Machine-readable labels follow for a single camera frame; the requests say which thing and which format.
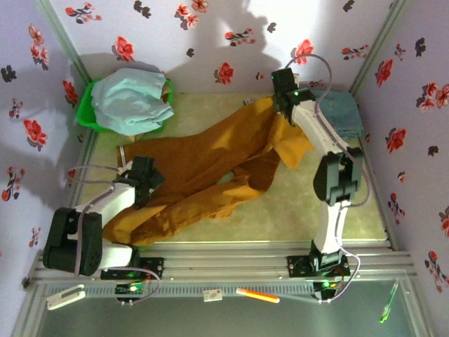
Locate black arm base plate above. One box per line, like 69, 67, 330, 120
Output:
286, 255, 351, 278
100, 257, 166, 281

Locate beige marbled table mat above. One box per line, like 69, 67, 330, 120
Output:
72, 91, 389, 243

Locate mustard brown trousers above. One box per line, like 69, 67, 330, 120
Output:
102, 96, 315, 246

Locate aluminium corner post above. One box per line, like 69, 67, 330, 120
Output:
34, 0, 93, 84
350, 0, 410, 95

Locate green plastic basket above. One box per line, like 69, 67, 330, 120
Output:
76, 77, 175, 135

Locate folded grey-blue trousers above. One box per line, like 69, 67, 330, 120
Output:
310, 89, 365, 138

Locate aluminium rail frame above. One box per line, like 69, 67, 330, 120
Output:
22, 240, 418, 292

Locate white flat device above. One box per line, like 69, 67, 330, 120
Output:
46, 284, 86, 311

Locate green pen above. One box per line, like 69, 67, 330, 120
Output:
379, 279, 400, 324

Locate lilac base cable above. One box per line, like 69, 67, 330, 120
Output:
121, 267, 162, 305
317, 245, 362, 305

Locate orange marker pen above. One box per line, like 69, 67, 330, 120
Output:
235, 287, 281, 304

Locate light blue trousers pile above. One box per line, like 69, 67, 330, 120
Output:
90, 67, 175, 137

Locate grey slotted cable duct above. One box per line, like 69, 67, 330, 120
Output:
45, 282, 316, 298

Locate small lit circuit board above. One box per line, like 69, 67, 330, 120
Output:
114, 282, 147, 299
313, 279, 343, 299

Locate small white card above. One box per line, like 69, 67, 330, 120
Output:
202, 288, 224, 302

